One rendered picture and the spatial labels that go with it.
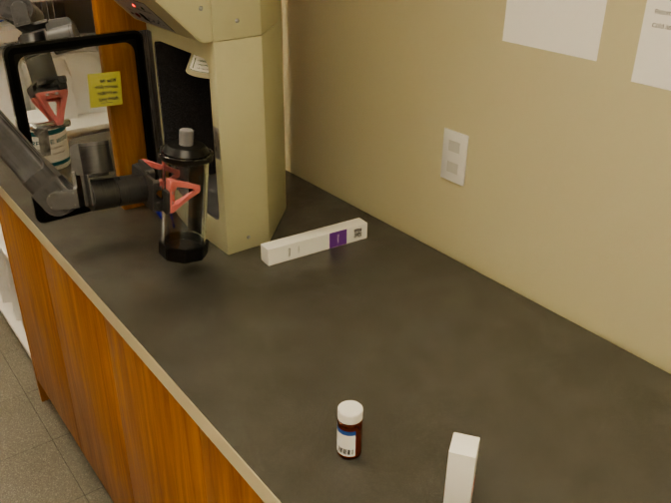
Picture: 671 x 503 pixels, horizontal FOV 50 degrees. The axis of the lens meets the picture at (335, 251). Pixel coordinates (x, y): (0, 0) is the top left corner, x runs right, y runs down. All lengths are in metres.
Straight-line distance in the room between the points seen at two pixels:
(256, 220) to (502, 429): 0.76
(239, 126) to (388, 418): 0.71
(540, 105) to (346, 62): 0.59
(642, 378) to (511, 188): 0.45
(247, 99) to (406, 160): 0.42
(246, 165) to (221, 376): 0.52
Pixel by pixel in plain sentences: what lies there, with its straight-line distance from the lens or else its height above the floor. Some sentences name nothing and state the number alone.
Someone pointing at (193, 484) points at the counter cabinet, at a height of 0.65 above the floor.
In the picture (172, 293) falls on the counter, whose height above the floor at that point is 0.94.
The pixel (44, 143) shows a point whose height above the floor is 1.18.
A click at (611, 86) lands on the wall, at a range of 1.34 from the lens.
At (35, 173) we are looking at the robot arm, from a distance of 1.42.
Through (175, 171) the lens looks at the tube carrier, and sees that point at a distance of 1.44.
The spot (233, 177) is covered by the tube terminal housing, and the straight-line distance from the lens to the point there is 1.57.
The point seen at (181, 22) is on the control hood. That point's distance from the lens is 1.44.
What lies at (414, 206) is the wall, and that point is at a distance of 1.73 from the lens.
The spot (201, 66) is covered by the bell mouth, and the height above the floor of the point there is 1.34.
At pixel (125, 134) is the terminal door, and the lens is 1.78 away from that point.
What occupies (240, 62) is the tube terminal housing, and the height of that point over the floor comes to 1.36.
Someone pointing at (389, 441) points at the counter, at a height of 0.94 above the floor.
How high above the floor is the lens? 1.70
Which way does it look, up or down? 28 degrees down
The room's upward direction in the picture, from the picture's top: 1 degrees clockwise
